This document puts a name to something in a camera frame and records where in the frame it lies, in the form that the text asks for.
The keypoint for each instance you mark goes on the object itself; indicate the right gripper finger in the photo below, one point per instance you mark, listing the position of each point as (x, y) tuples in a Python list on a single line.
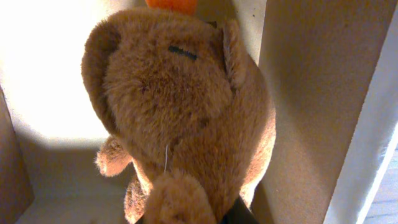
[(238, 214)]

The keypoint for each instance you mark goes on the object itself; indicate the brown plush bear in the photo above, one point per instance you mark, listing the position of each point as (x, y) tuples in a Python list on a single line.
[(186, 105)]

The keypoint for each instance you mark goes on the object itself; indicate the white cardboard box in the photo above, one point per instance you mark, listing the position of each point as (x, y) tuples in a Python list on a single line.
[(321, 56)]

